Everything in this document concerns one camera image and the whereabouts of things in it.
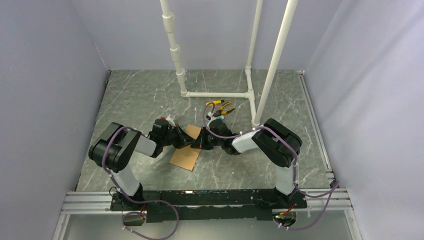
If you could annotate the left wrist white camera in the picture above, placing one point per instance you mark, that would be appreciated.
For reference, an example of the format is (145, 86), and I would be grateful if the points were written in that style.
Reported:
(170, 119)

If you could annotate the white pvc pipe frame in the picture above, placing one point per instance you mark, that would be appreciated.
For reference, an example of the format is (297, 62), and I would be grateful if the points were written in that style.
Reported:
(256, 112)

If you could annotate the brown paper envelope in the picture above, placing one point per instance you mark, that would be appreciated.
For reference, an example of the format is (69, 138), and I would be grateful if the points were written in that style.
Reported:
(186, 157)

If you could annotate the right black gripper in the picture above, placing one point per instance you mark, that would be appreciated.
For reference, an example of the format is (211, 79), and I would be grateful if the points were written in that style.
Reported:
(201, 142)

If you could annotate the yellow handled pliers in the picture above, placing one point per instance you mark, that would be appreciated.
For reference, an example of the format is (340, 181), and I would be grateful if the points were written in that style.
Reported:
(223, 111)

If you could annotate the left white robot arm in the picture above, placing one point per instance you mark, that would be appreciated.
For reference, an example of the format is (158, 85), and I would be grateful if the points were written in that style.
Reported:
(112, 151)

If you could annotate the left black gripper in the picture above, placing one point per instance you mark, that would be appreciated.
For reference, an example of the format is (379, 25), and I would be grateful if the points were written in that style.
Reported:
(183, 139)

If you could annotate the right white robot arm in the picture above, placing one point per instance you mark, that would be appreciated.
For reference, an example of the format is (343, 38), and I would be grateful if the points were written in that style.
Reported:
(279, 144)

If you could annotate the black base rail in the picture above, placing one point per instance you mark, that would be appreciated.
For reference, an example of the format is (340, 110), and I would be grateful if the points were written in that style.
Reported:
(168, 205)

